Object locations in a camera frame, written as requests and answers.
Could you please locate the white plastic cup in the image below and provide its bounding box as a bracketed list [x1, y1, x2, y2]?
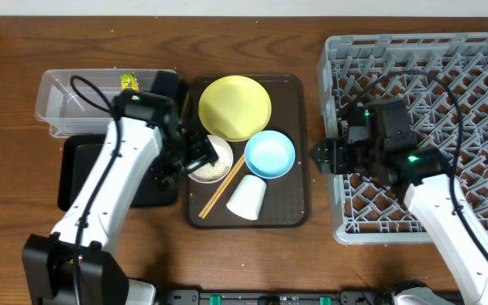
[226, 175, 267, 221]

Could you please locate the green yellow snack wrapper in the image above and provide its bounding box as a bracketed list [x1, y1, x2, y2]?
[120, 73, 140, 91]

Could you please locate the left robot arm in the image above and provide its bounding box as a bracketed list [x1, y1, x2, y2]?
[22, 90, 217, 304]

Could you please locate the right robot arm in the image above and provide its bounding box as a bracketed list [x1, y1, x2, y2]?
[311, 114, 488, 304]

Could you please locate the grey plastic dishwasher rack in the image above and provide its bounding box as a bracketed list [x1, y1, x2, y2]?
[318, 32, 488, 231]

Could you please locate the white bowl with rice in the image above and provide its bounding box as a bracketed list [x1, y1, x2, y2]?
[188, 135, 234, 184]

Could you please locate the wooden chopstick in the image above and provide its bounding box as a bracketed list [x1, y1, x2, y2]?
[201, 157, 247, 220]
[197, 154, 245, 219]

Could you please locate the yellow round plate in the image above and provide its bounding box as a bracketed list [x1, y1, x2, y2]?
[198, 75, 272, 141]

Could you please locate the dark brown serving tray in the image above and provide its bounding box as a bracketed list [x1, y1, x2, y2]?
[182, 74, 311, 230]

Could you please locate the light blue bowl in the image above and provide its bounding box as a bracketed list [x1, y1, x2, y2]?
[244, 130, 296, 180]

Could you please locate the black plastic bin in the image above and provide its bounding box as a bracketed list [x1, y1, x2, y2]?
[58, 134, 180, 212]

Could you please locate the clear plastic bin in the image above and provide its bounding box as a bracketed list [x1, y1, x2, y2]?
[35, 69, 158, 138]

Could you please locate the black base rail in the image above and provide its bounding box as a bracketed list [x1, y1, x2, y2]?
[163, 290, 394, 305]

